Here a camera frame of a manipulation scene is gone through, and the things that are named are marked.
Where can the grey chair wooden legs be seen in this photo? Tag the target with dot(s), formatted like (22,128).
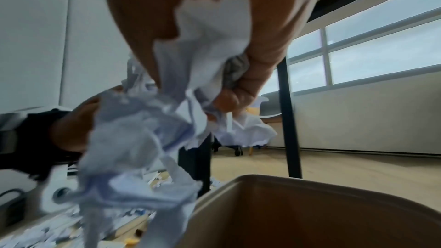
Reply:
(268,105)

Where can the beige waste bin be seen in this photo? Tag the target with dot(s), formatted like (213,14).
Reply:
(293,214)

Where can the person's left hand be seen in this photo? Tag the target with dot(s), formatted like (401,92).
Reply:
(74,127)

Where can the large paper wad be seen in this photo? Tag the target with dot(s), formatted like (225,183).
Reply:
(131,146)
(213,37)

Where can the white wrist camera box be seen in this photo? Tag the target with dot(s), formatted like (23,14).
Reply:
(58,184)

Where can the large window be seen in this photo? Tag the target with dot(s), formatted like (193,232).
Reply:
(379,59)

